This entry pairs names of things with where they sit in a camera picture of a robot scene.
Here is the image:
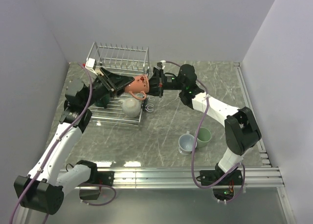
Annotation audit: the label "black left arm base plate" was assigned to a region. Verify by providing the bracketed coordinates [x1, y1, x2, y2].
[93, 171, 115, 186]

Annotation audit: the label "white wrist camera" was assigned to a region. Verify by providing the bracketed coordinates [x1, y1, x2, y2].
[156, 60, 166, 69]
[85, 58, 96, 72]

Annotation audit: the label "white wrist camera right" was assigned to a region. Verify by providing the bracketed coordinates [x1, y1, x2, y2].
[156, 60, 166, 69]

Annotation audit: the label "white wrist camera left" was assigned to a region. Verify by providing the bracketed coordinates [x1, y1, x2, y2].
[85, 58, 96, 72]

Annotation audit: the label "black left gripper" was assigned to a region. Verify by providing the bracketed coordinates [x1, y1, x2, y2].
[82, 67, 134, 109]

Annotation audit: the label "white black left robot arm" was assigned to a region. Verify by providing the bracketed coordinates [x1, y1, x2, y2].
[14, 68, 134, 215]

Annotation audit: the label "dark green mug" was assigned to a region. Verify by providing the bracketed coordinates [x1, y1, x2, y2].
[94, 94, 110, 109]

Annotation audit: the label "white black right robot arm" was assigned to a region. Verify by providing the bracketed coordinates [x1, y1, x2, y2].
[148, 61, 262, 185]

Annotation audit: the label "silver wire dish rack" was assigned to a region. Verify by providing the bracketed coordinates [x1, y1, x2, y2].
[85, 42, 151, 126]

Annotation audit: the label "aluminium mounting rail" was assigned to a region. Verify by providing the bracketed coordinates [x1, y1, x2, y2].
[99, 167, 285, 189]

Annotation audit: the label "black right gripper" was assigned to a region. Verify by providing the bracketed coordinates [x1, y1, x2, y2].
[139, 68, 186, 98]

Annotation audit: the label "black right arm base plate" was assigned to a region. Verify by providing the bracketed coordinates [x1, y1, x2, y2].
[197, 168, 245, 186]

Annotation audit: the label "light green mug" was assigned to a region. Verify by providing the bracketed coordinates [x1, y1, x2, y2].
[195, 127, 212, 149]

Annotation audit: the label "pink white mug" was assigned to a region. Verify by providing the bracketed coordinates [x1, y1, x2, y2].
[124, 74, 150, 101]

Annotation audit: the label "light blue mug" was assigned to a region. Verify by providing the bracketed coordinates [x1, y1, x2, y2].
[178, 131, 197, 156]

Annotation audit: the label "beige speckled round mug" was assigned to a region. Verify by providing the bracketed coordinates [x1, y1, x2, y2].
[120, 97, 141, 118]

